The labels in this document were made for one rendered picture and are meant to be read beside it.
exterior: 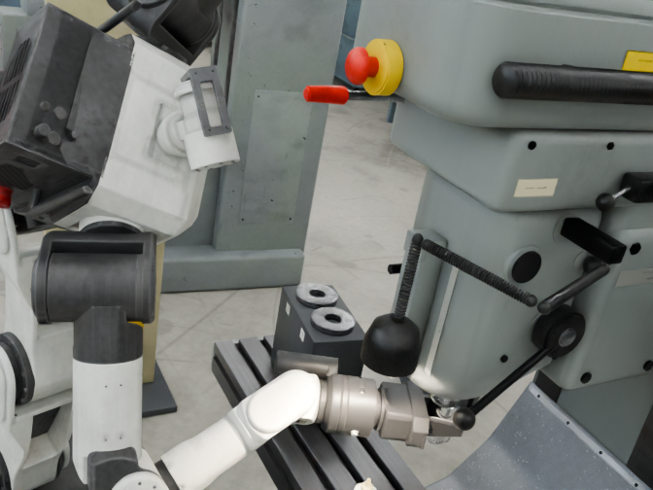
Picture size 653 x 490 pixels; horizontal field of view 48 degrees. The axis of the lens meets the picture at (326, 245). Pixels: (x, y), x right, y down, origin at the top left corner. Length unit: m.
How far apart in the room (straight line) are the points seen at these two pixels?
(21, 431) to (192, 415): 1.52
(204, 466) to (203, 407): 2.00
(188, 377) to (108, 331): 2.26
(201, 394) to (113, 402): 2.15
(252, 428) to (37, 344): 0.53
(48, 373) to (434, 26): 1.02
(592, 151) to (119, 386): 0.65
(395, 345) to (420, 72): 0.32
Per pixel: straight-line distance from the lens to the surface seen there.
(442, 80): 0.77
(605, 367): 1.15
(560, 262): 0.99
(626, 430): 1.43
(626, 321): 1.12
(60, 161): 0.98
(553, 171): 0.87
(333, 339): 1.46
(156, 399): 3.07
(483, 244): 0.92
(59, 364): 1.51
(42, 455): 1.75
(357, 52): 0.81
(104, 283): 0.98
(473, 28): 0.75
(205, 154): 0.96
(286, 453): 1.47
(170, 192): 1.04
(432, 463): 3.06
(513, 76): 0.73
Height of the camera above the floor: 1.92
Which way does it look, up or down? 25 degrees down
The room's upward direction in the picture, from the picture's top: 10 degrees clockwise
